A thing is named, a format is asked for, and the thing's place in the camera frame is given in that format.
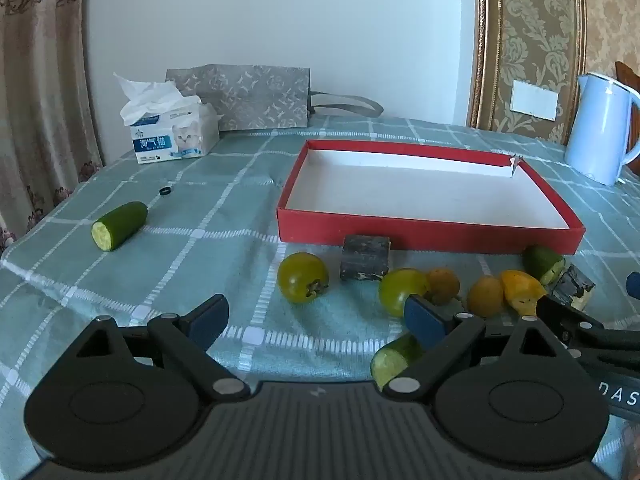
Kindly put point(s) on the red shallow box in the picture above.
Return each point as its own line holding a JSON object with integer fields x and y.
{"x": 425, "y": 195}

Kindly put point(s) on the light green cucumber piece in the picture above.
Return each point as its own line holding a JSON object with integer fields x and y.
{"x": 392, "y": 360}

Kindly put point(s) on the white wall switch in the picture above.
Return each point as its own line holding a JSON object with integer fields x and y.
{"x": 534, "y": 101}

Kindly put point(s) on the green persimmon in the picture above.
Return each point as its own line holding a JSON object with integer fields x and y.
{"x": 300, "y": 275}
{"x": 395, "y": 287}

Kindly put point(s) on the long cucumber piece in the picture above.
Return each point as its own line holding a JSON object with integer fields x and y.
{"x": 122, "y": 222}

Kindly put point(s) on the small orange fruit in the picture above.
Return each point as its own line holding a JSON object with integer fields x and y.
{"x": 485, "y": 296}
{"x": 445, "y": 282}

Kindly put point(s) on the dark grey block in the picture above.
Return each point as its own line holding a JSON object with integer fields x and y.
{"x": 365, "y": 257}
{"x": 574, "y": 286}

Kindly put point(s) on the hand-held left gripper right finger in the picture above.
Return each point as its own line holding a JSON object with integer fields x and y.
{"x": 422, "y": 322}

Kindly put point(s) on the yellow pepper piece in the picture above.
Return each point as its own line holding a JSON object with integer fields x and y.
{"x": 520, "y": 285}

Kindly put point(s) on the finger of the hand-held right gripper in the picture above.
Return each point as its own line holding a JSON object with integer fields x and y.
{"x": 635, "y": 286}
{"x": 565, "y": 317}

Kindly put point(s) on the grey patterned gift bag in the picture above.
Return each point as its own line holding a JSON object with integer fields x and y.
{"x": 250, "y": 95}

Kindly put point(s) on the patterned beige curtain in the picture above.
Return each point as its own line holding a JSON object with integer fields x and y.
{"x": 40, "y": 85}

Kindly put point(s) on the dark green cucumber piece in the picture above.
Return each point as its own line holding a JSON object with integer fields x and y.
{"x": 541, "y": 261}

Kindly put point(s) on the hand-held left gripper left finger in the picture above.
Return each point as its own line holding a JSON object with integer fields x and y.
{"x": 207, "y": 321}

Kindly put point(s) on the gold wall frame moulding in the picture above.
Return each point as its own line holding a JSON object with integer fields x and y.
{"x": 481, "y": 60}

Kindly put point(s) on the brown wooden furniture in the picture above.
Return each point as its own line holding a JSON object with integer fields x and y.
{"x": 628, "y": 73}

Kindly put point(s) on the white tissue box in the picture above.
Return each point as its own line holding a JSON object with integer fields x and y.
{"x": 170, "y": 135}

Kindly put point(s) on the green checked tablecloth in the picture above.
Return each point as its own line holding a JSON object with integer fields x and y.
{"x": 225, "y": 200}

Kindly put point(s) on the light blue kettle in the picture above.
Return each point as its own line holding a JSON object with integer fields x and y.
{"x": 597, "y": 130}

